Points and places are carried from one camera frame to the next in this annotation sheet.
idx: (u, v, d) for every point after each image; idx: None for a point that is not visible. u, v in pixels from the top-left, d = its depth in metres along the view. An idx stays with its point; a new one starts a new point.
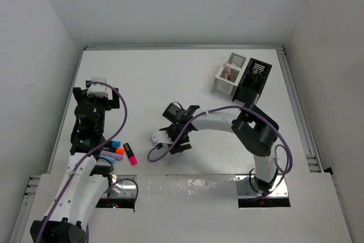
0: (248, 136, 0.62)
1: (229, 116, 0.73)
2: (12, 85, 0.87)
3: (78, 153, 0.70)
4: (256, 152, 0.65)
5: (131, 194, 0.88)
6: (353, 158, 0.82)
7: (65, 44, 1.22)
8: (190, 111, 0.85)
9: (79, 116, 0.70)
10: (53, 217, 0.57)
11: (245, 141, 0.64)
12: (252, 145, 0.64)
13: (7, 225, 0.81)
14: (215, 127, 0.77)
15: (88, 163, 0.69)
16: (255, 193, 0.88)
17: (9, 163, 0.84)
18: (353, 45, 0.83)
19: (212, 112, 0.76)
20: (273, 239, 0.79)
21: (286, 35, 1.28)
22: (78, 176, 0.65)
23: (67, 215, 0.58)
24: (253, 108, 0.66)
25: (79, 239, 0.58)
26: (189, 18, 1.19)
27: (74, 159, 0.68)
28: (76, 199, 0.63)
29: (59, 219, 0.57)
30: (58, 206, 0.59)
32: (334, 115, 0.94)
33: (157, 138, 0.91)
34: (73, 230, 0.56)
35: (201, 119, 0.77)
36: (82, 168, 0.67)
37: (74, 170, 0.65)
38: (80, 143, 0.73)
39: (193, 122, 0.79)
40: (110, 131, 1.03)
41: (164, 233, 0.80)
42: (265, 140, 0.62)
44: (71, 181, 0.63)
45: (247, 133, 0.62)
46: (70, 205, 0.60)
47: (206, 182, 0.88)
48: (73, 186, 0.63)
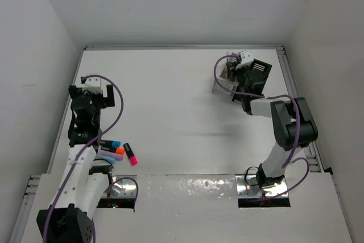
0: (276, 113, 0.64)
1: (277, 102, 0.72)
2: (12, 85, 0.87)
3: (77, 145, 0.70)
4: (277, 139, 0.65)
5: (131, 193, 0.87)
6: (354, 158, 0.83)
7: (65, 44, 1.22)
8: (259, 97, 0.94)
9: (75, 108, 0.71)
10: (58, 205, 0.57)
11: (274, 120, 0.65)
12: (277, 127, 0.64)
13: (6, 225, 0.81)
14: (265, 114, 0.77)
15: (89, 153, 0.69)
16: (255, 193, 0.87)
17: (9, 163, 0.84)
18: (353, 45, 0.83)
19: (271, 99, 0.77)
20: (273, 239, 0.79)
21: (286, 35, 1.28)
22: (80, 165, 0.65)
23: (74, 201, 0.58)
24: (303, 104, 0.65)
25: (87, 227, 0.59)
26: (189, 19, 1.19)
27: (74, 151, 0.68)
28: (80, 189, 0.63)
29: (66, 206, 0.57)
30: (63, 194, 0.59)
32: (334, 114, 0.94)
33: (246, 57, 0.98)
34: (80, 216, 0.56)
35: (259, 101, 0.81)
36: (83, 158, 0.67)
37: (76, 160, 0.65)
38: (78, 136, 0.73)
39: (252, 102, 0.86)
40: (106, 123, 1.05)
41: (164, 233, 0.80)
42: (289, 127, 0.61)
44: (74, 171, 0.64)
45: (277, 111, 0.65)
46: (75, 193, 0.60)
47: (206, 182, 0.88)
48: (75, 176, 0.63)
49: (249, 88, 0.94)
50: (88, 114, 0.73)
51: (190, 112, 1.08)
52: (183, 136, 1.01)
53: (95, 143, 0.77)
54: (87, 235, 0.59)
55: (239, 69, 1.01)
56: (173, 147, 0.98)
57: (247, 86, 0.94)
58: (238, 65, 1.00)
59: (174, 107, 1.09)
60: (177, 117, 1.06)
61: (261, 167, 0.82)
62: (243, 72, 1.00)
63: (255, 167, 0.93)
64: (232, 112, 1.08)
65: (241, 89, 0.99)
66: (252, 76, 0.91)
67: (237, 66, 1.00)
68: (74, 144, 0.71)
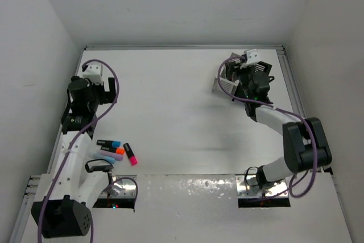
0: (290, 138, 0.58)
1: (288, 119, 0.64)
2: (11, 85, 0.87)
3: (71, 131, 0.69)
4: (288, 162, 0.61)
5: (131, 193, 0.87)
6: (353, 158, 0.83)
7: (65, 44, 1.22)
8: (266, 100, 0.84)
9: (73, 90, 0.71)
10: (54, 196, 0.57)
11: (286, 144, 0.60)
12: (288, 151, 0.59)
13: (5, 226, 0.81)
14: (271, 126, 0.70)
15: (82, 140, 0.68)
16: (254, 193, 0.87)
17: (9, 163, 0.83)
18: (354, 44, 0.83)
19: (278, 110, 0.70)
20: (273, 239, 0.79)
21: (286, 35, 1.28)
22: (74, 153, 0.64)
23: (69, 193, 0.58)
24: (317, 126, 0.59)
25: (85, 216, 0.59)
26: (189, 18, 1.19)
27: (67, 138, 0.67)
28: (75, 178, 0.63)
29: (61, 198, 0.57)
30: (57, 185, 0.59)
32: (334, 114, 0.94)
33: (252, 57, 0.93)
34: (77, 207, 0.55)
35: (265, 111, 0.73)
36: (77, 145, 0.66)
37: (69, 148, 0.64)
38: (71, 121, 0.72)
39: (257, 108, 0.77)
40: (106, 124, 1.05)
41: (164, 232, 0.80)
42: (305, 155, 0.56)
44: (68, 160, 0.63)
45: (290, 135, 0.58)
46: (70, 183, 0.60)
47: (206, 182, 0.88)
48: (70, 165, 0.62)
49: (253, 91, 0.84)
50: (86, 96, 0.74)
51: (190, 112, 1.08)
52: (183, 136, 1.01)
53: (89, 130, 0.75)
54: (86, 225, 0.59)
55: (244, 69, 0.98)
56: (173, 147, 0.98)
57: (249, 88, 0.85)
58: (243, 65, 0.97)
59: (174, 107, 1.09)
60: (177, 117, 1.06)
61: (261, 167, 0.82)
62: (248, 71, 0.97)
63: (255, 167, 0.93)
64: (233, 112, 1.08)
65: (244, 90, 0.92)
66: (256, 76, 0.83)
67: (242, 65, 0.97)
68: (67, 131, 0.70)
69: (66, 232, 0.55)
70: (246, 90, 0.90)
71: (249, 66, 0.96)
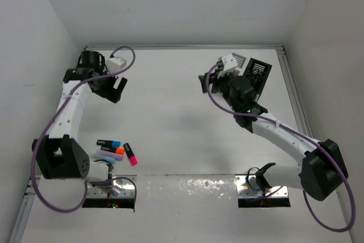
0: (317, 176, 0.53)
1: (303, 145, 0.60)
2: (12, 85, 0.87)
3: (72, 80, 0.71)
4: (307, 189, 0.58)
5: (131, 194, 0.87)
6: (353, 158, 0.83)
7: (65, 44, 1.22)
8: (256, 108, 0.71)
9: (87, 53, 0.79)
10: (52, 135, 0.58)
11: (309, 175, 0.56)
12: (311, 184, 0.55)
13: (5, 225, 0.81)
14: (277, 144, 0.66)
15: (83, 91, 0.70)
16: (255, 193, 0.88)
17: (9, 163, 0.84)
18: (354, 45, 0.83)
19: (284, 128, 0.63)
20: (273, 238, 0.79)
21: (286, 35, 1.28)
22: (75, 100, 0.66)
23: (69, 132, 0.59)
24: (334, 147, 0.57)
25: (83, 159, 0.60)
26: (189, 19, 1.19)
27: (68, 86, 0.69)
28: (75, 123, 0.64)
29: (60, 136, 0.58)
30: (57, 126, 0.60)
32: (334, 114, 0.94)
33: (228, 64, 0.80)
34: (76, 148, 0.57)
35: (267, 128, 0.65)
36: (78, 94, 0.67)
37: (70, 94, 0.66)
38: (73, 73, 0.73)
39: (254, 124, 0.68)
40: (106, 123, 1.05)
41: (165, 232, 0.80)
42: (331, 189, 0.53)
44: (69, 106, 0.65)
45: (317, 173, 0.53)
46: (70, 125, 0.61)
47: (206, 182, 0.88)
48: (70, 109, 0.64)
49: (237, 99, 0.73)
50: (96, 63, 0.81)
51: (190, 112, 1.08)
52: (183, 136, 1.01)
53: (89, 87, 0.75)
54: (84, 168, 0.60)
55: (222, 77, 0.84)
56: (173, 147, 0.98)
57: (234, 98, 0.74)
58: (219, 73, 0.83)
59: (174, 108, 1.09)
60: (177, 116, 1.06)
61: (263, 169, 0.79)
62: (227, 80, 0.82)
63: (255, 167, 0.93)
64: None
65: (228, 101, 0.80)
66: (238, 82, 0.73)
67: (219, 74, 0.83)
68: (68, 81, 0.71)
69: (66, 174, 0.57)
70: (230, 101, 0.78)
71: (226, 74, 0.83)
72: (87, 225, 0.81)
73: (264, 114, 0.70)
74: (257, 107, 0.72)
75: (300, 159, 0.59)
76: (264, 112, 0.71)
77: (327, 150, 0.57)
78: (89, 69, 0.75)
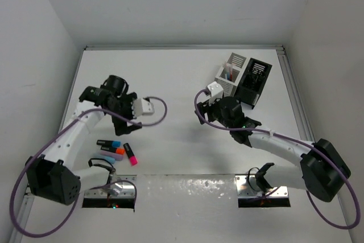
0: (317, 176, 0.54)
1: (299, 149, 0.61)
2: (11, 85, 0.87)
3: (86, 101, 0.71)
4: (314, 193, 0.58)
5: (131, 193, 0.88)
6: (353, 159, 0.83)
7: (65, 44, 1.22)
8: (249, 124, 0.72)
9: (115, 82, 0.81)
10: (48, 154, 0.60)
11: (310, 178, 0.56)
12: (316, 186, 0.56)
13: (5, 226, 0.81)
14: (276, 153, 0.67)
15: (94, 115, 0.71)
16: (255, 193, 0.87)
17: (9, 163, 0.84)
18: (354, 44, 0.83)
19: (278, 136, 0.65)
20: (273, 239, 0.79)
21: (286, 35, 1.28)
22: (82, 122, 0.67)
23: (63, 159, 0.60)
24: (328, 146, 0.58)
25: (72, 186, 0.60)
26: (189, 18, 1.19)
27: (81, 106, 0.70)
28: (75, 146, 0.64)
29: (54, 160, 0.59)
30: (56, 147, 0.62)
32: (334, 114, 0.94)
33: (215, 90, 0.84)
34: (65, 177, 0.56)
35: (262, 139, 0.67)
36: (87, 117, 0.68)
37: (79, 116, 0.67)
38: (91, 93, 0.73)
39: (250, 137, 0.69)
40: (106, 123, 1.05)
41: (164, 232, 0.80)
42: (335, 188, 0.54)
44: (73, 128, 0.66)
45: (317, 173, 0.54)
46: (69, 149, 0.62)
47: (206, 182, 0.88)
48: (73, 132, 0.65)
49: (230, 117, 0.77)
50: (119, 89, 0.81)
51: (190, 112, 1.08)
52: (183, 136, 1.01)
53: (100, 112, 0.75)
54: (71, 194, 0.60)
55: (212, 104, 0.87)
56: (173, 147, 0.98)
57: (227, 117, 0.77)
58: (209, 101, 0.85)
59: (174, 108, 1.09)
60: (177, 116, 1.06)
61: (263, 171, 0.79)
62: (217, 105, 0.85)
63: (255, 167, 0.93)
64: None
65: (222, 123, 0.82)
66: (224, 103, 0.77)
67: (209, 101, 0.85)
68: (83, 100, 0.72)
69: (53, 195, 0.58)
70: (224, 122, 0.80)
71: (216, 101, 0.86)
72: (87, 226, 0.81)
73: (258, 127, 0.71)
74: (251, 121, 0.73)
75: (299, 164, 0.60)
76: (259, 125, 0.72)
77: (322, 149, 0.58)
78: (107, 93, 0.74)
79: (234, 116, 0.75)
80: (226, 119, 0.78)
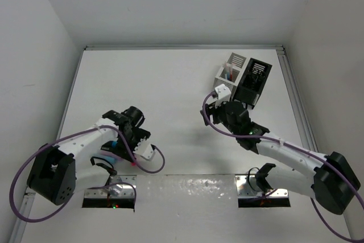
0: (331, 192, 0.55)
1: (311, 162, 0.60)
2: (11, 85, 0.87)
3: (108, 119, 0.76)
4: (325, 204, 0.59)
5: (131, 193, 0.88)
6: (354, 158, 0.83)
7: (65, 44, 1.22)
8: (257, 130, 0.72)
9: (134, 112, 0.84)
10: (62, 147, 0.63)
11: (322, 192, 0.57)
12: (328, 199, 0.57)
13: (5, 226, 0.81)
14: (286, 164, 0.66)
15: (110, 131, 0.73)
16: (255, 193, 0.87)
17: (9, 164, 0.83)
18: (354, 44, 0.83)
19: (288, 146, 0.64)
20: (273, 239, 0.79)
21: (286, 35, 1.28)
22: (99, 132, 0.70)
23: (74, 153, 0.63)
24: (341, 160, 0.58)
25: (65, 187, 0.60)
26: (189, 19, 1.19)
27: (102, 121, 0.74)
28: (87, 149, 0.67)
29: (66, 152, 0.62)
30: (71, 143, 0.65)
32: (334, 114, 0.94)
33: (222, 93, 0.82)
34: (69, 171, 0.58)
35: (271, 148, 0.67)
36: (106, 130, 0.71)
37: (99, 127, 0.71)
38: (114, 114, 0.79)
39: (258, 144, 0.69)
40: None
41: (164, 232, 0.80)
42: (347, 201, 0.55)
44: (90, 134, 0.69)
45: (330, 189, 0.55)
46: (81, 149, 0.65)
47: (206, 182, 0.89)
48: (89, 136, 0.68)
49: (235, 123, 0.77)
50: (136, 119, 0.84)
51: (189, 112, 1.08)
52: (183, 136, 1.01)
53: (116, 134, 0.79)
54: (62, 194, 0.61)
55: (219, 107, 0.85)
56: (173, 147, 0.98)
57: (232, 123, 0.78)
58: (215, 103, 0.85)
59: (174, 108, 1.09)
60: (177, 116, 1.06)
61: (264, 172, 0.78)
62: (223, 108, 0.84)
63: (256, 167, 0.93)
64: None
65: (228, 127, 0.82)
66: (231, 109, 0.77)
67: (215, 103, 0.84)
68: (105, 118, 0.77)
69: (45, 191, 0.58)
70: (229, 127, 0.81)
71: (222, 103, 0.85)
72: (87, 225, 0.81)
73: (265, 134, 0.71)
74: (259, 127, 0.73)
75: (311, 177, 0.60)
76: (267, 132, 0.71)
77: (335, 164, 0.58)
78: (126, 120, 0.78)
79: (240, 122, 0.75)
80: (231, 124, 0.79)
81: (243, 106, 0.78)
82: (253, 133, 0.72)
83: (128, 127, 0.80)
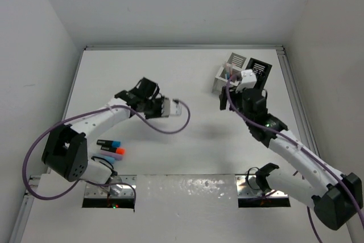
0: (336, 213, 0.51)
1: (325, 177, 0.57)
2: (11, 85, 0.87)
3: (121, 99, 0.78)
4: (319, 214, 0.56)
5: (131, 194, 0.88)
6: (353, 158, 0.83)
7: (65, 44, 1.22)
8: (274, 124, 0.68)
9: (148, 86, 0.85)
10: (75, 126, 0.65)
11: (325, 207, 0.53)
12: (327, 215, 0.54)
13: (5, 226, 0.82)
14: (296, 168, 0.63)
15: (123, 111, 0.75)
16: (254, 193, 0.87)
17: (10, 164, 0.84)
18: (353, 43, 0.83)
19: (305, 152, 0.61)
20: (273, 239, 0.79)
21: (286, 35, 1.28)
22: (111, 112, 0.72)
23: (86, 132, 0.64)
24: (356, 182, 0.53)
25: (78, 164, 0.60)
26: (189, 18, 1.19)
27: (115, 101, 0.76)
28: (98, 128, 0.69)
29: (79, 131, 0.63)
30: (83, 122, 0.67)
32: (334, 114, 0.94)
33: (246, 78, 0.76)
34: (82, 148, 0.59)
35: (286, 148, 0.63)
36: (117, 110, 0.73)
37: (111, 107, 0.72)
38: (127, 94, 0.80)
39: (272, 141, 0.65)
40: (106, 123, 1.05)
41: (164, 233, 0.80)
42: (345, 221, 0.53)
44: (102, 113, 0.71)
45: (336, 209, 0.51)
46: (93, 128, 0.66)
47: (206, 182, 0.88)
48: (101, 117, 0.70)
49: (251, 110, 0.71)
50: (149, 92, 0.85)
51: (190, 112, 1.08)
52: (183, 136, 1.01)
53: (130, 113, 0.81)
54: (75, 172, 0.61)
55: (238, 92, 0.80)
56: (173, 147, 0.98)
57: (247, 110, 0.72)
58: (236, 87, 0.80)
59: None
60: (177, 116, 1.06)
61: (265, 171, 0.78)
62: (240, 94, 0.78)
63: (256, 167, 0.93)
64: (232, 112, 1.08)
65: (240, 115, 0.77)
66: (248, 95, 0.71)
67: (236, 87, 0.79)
68: (118, 98, 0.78)
69: (57, 164, 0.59)
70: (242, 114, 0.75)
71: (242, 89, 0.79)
72: (87, 226, 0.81)
73: (284, 131, 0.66)
74: (276, 121, 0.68)
75: (321, 190, 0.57)
76: (284, 130, 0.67)
77: (348, 184, 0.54)
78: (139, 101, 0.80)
79: (256, 111, 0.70)
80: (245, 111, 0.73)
81: (262, 94, 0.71)
82: (270, 126, 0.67)
83: (141, 106, 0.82)
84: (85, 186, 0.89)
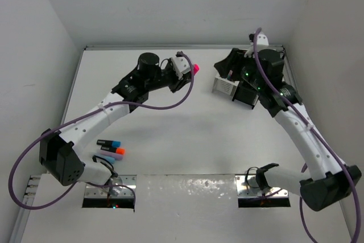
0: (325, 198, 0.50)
1: (326, 163, 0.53)
2: (12, 84, 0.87)
3: (118, 95, 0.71)
4: (304, 196, 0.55)
5: (131, 194, 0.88)
6: (353, 157, 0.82)
7: (65, 44, 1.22)
8: (290, 94, 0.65)
9: (145, 65, 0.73)
10: (63, 134, 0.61)
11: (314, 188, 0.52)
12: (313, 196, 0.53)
13: (5, 226, 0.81)
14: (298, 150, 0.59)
15: (120, 108, 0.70)
16: (255, 193, 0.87)
17: (10, 163, 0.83)
18: (352, 44, 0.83)
19: (314, 134, 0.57)
20: (273, 238, 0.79)
21: (286, 35, 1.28)
22: (105, 113, 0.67)
23: (75, 140, 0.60)
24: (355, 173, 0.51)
25: (73, 171, 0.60)
26: (189, 17, 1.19)
27: (110, 98, 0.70)
28: (90, 134, 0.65)
29: (67, 140, 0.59)
30: (73, 128, 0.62)
32: (334, 114, 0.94)
33: (261, 39, 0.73)
34: (71, 158, 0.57)
35: (295, 125, 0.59)
36: (112, 109, 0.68)
37: (104, 107, 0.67)
38: (125, 87, 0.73)
39: (282, 113, 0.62)
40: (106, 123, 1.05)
41: (165, 233, 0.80)
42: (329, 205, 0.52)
44: (95, 116, 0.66)
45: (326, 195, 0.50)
46: (84, 134, 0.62)
47: (206, 182, 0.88)
48: (93, 120, 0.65)
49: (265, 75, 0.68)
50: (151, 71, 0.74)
51: (190, 112, 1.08)
52: (183, 136, 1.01)
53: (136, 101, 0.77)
54: (70, 178, 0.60)
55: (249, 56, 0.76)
56: (173, 147, 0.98)
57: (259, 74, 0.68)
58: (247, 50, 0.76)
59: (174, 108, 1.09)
60: (177, 116, 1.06)
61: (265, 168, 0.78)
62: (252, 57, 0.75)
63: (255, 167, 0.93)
64: (232, 112, 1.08)
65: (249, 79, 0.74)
66: (264, 55, 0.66)
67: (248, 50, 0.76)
68: (115, 93, 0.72)
69: (54, 168, 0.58)
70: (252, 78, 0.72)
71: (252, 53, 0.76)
72: (87, 225, 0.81)
73: (296, 105, 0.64)
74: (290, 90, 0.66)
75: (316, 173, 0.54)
76: (297, 103, 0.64)
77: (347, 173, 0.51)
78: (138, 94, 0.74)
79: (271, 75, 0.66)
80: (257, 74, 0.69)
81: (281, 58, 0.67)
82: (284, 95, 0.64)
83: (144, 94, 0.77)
84: (85, 186, 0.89)
